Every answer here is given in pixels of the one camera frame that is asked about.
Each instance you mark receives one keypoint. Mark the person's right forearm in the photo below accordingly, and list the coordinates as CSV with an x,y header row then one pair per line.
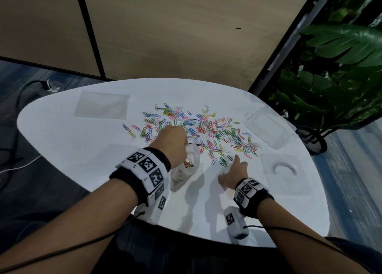
x,y
298,247

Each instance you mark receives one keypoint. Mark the person's left forearm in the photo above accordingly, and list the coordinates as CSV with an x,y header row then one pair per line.
x,y
74,226

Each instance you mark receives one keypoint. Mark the pile of coloured paper clips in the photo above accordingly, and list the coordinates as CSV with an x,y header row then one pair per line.
x,y
209,130

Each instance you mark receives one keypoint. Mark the clear plastic lid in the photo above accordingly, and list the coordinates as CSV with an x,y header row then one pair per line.
x,y
285,174

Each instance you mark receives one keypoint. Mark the person's left fingers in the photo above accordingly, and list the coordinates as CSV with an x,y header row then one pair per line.
x,y
183,136

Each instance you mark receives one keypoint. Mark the small clear plastic bag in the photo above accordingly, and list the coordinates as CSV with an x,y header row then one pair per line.
x,y
186,171

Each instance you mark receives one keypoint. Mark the person's dark trousers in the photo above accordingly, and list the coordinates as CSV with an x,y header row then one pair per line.
x,y
185,253

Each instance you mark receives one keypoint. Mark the green leafy plant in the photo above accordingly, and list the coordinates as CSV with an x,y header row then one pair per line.
x,y
337,74

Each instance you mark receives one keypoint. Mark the black partition frame post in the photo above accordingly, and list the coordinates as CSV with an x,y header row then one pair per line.
x,y
286,41

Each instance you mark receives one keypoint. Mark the flat clear plastic bag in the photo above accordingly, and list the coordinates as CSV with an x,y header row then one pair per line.
x,y
101,105

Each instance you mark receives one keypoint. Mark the white marker wrist tracker band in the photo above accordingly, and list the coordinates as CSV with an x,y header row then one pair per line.
x,y
247,193
147,169

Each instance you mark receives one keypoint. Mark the person's right thumb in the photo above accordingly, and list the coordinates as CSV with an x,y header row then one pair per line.
x,y
222,179

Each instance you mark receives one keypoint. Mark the person's left hand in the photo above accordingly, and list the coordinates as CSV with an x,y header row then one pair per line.
x,y
170,142

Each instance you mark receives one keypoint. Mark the clear plastic box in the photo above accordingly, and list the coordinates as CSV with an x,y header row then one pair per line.
x,y
268,127

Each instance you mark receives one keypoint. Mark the person's right hand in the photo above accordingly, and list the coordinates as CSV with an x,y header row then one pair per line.
x,y
232,177

